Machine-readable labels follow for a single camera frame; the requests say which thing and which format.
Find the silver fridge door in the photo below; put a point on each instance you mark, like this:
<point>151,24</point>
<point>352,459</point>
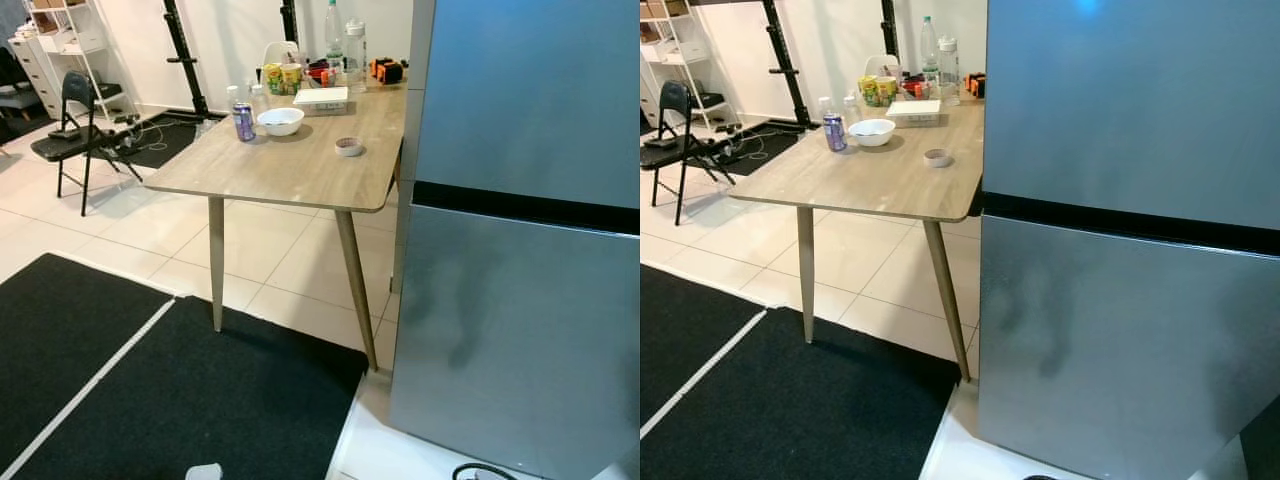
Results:
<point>1120,350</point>
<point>520,340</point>

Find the black folding chair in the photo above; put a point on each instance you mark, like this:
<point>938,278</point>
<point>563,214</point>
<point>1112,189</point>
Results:
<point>75,95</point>
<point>676,100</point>

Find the small black floor mat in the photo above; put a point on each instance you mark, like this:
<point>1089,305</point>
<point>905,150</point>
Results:
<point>170,140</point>
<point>765,150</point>

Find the white shelf unit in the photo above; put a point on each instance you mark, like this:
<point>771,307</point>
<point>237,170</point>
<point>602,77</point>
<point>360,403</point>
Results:
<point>680,50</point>
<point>80,40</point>

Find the purple soda can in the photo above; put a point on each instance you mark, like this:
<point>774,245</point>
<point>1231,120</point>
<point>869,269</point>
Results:
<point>244,123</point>
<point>835,134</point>

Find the black rack pole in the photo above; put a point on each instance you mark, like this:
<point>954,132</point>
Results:
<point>785,65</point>
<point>889,25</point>
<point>183,55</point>
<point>289,20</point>

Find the light wooden table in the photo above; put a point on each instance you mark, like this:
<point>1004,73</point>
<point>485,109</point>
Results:
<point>290,165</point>
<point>870,180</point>

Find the large black floor mat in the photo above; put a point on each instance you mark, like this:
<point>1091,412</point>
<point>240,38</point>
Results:
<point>220,400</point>
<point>820,410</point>

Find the white bowl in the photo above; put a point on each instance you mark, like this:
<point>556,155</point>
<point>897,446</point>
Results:
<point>281,121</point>
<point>872,132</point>

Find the yellow green snack packs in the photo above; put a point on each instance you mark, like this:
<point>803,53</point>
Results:
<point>282,79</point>
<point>878,91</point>

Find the white chair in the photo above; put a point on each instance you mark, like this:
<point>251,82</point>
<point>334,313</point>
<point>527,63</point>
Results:
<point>880,64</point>
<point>280,52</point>

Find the white lidded box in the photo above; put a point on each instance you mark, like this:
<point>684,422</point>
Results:
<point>321,98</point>
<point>914,110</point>

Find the orange black device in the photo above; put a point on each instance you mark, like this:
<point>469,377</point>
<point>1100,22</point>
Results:
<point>976,85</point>
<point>387,71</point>

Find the small white tape roll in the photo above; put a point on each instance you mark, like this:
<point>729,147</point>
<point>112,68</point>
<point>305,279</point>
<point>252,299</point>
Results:
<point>938,158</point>
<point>349,147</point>

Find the red packet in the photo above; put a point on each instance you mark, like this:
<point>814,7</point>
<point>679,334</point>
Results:
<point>320,72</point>
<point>913,88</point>

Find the clear jar white lid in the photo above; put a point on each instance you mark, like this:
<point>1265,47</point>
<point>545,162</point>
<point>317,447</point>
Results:
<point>948,70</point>
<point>355,55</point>

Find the tall clear water bottle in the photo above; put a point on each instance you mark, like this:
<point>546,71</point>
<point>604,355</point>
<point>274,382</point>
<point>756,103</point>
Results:
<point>930,45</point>
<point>333,30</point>

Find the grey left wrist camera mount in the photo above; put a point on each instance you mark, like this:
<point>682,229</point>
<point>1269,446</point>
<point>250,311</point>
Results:
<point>204,472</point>

